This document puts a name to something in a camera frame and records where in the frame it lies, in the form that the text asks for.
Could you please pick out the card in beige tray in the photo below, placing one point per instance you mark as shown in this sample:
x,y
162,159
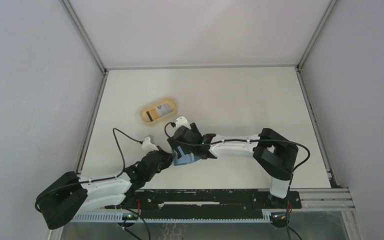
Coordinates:
x,y
158,112

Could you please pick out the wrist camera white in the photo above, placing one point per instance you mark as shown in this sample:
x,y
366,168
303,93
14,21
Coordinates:
x,y
148,144
181,121

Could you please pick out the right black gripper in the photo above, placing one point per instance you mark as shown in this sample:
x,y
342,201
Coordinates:
x,y
174,145

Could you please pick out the beige oval tray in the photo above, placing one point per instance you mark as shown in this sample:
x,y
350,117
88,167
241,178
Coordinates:
x,y
166,100

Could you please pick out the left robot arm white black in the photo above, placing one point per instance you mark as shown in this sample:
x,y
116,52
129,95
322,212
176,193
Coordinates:
x,y
71,195

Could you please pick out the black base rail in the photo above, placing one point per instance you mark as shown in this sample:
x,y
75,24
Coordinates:
x,y
207,204

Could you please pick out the aluminium table frame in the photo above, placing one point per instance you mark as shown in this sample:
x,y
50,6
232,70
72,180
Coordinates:
x,y
227,100

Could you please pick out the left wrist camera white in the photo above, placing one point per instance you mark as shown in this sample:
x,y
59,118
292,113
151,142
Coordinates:
x,y
148,144

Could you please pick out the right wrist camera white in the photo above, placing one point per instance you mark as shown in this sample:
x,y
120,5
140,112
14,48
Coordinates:
x,y
181,121

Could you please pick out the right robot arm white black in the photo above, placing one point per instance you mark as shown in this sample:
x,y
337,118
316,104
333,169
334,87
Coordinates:
x,y
273,152

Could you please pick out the blue leather card holder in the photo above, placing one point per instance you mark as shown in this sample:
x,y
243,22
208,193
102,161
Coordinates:
x,y
185,162

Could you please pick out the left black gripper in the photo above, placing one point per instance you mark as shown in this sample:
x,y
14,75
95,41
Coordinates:
x,y
167,158

